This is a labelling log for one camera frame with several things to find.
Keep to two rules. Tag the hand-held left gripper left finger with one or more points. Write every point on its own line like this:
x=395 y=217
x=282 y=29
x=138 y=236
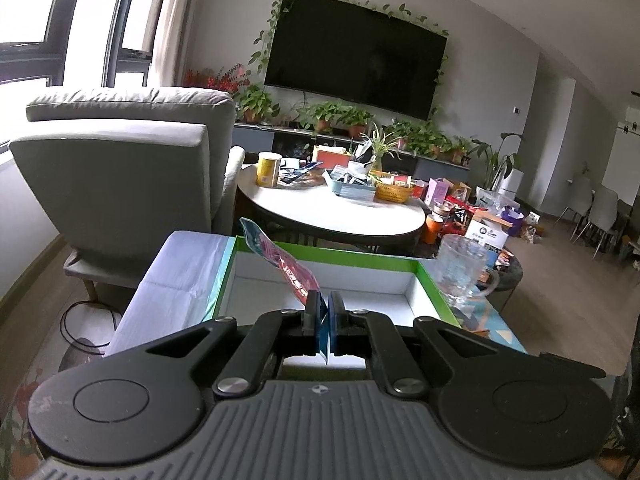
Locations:
x=314 y=312

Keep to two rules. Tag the grey armchair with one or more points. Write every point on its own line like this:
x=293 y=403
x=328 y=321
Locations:
x=115 y=185

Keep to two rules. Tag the trailing vine plant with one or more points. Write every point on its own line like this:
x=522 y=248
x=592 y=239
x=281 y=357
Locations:
x=257 y=60

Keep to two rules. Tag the grey television cabinet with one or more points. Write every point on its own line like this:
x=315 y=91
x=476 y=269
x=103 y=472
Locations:
x=255 y=135

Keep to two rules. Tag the black framed window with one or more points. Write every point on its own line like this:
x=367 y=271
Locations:
x=30 y=52

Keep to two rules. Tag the blue plastic basket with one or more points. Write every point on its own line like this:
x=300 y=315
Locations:
x=350 y=192

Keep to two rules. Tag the orange woven basket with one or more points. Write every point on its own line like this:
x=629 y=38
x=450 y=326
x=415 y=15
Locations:
x=392 y=194

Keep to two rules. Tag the dark round side table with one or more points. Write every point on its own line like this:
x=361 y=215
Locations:
x=510 y=272

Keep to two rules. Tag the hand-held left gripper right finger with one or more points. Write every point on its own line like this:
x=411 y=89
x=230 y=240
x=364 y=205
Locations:
x=336 y=312

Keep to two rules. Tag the white air purifier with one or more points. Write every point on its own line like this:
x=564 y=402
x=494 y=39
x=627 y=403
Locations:
x=510 y=185

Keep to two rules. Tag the pale folded cloth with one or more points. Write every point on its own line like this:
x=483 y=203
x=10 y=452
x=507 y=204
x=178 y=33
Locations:
x=170 y=280

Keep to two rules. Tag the white blue cardboard carton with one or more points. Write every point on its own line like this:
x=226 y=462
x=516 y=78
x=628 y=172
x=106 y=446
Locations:
x=487 y=237

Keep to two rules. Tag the yellow can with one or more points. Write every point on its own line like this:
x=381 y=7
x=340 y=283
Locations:
x=268 y=170

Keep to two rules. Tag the white dining chair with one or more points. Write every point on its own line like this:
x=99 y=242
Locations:
x=602 y=215
x=575 y=205

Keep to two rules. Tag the purple paper bag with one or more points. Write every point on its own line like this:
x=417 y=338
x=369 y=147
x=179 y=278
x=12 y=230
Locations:
x=512 y=219

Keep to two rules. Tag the pink carton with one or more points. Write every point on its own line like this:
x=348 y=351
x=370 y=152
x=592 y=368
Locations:
x=440 y=192

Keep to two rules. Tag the green cardboard box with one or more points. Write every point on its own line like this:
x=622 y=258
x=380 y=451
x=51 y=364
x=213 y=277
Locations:
x=360 y=280

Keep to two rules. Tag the orange storage box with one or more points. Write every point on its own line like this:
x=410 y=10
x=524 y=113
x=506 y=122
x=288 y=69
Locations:
x=327 y=157

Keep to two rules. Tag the black wall television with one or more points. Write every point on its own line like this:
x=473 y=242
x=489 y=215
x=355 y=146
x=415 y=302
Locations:
x=355 y=50

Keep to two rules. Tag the clear glass mug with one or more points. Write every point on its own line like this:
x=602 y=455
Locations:
x=460 y=265

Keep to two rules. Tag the red blue snack packet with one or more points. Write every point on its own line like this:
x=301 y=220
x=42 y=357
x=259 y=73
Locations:
x=285 y=265

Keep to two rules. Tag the potted green plant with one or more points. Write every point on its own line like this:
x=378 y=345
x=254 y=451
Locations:
x=255 y=102
x=325 y=112
x=452 y=147
x=357 y=120
x=410 y=135

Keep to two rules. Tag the spider plant in vase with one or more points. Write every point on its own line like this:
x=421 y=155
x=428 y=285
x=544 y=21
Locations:
x=377 y=145

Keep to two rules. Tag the round white table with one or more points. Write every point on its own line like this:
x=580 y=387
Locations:
x=320 y=212

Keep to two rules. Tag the tall leafy plant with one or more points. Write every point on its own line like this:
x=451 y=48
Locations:
x=492 y=155

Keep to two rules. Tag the red flower arrangement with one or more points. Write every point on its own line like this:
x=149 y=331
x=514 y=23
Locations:
x=220 y=82

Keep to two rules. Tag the pale curtain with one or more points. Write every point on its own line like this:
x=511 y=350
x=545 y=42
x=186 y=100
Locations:
x=172 y=35

